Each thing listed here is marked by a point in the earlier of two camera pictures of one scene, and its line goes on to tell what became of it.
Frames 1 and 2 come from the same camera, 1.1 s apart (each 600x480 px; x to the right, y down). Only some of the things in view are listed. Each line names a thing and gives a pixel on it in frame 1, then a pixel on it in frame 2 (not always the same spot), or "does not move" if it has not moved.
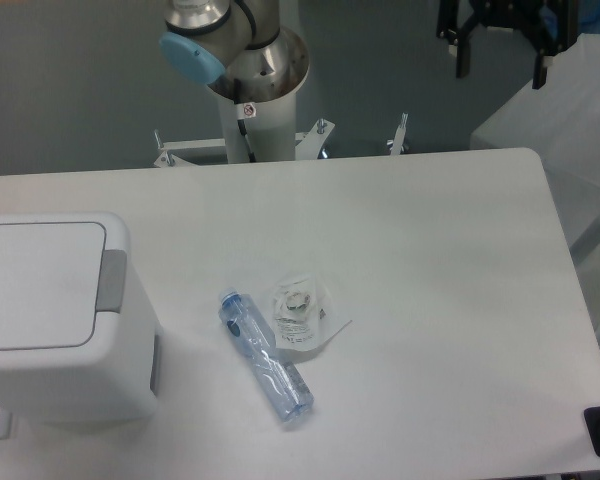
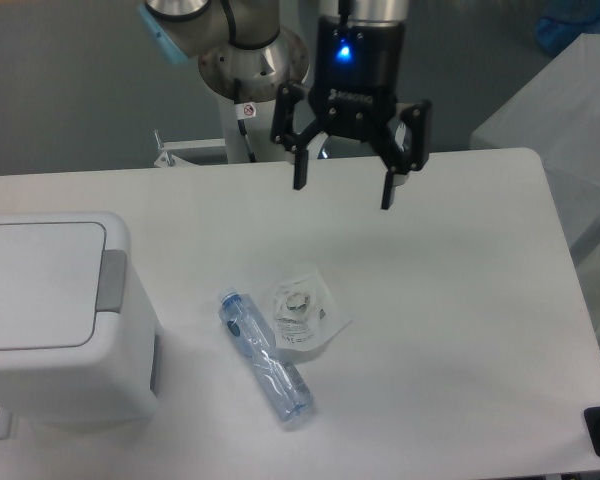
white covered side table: (573, 124) does not move
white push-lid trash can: (58, 343) does not move
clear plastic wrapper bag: (302, 313) does not move
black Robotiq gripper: (553, 27) → (358, 74)
